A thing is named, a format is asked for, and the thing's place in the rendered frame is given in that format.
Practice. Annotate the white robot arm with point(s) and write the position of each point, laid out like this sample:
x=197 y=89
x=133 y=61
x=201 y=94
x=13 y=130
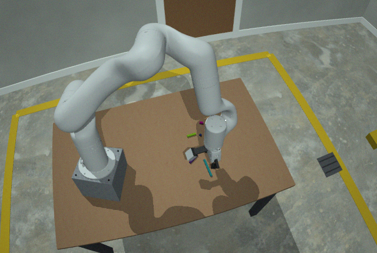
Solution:
x=75 y=112

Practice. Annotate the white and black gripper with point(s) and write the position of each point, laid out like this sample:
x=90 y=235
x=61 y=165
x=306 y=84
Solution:
x=214 y=156

